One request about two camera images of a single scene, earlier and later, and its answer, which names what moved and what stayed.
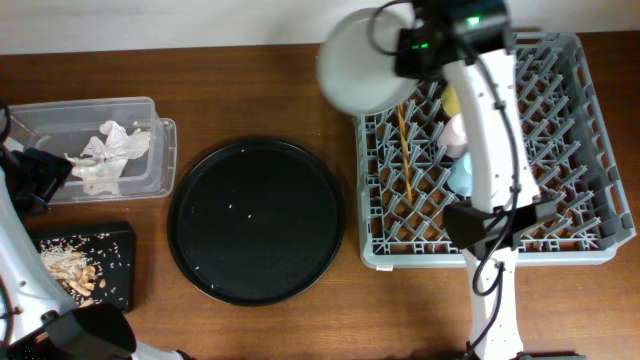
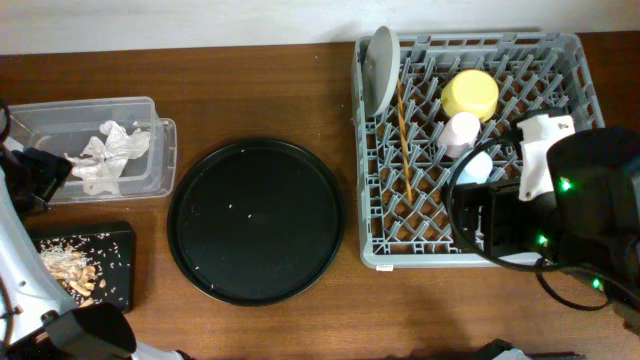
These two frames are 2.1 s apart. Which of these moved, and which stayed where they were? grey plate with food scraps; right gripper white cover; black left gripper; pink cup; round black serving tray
Moved: right gripper white cover; grey plate with food scraps
Stayed: round black serving tray; black left gripper; pink cup
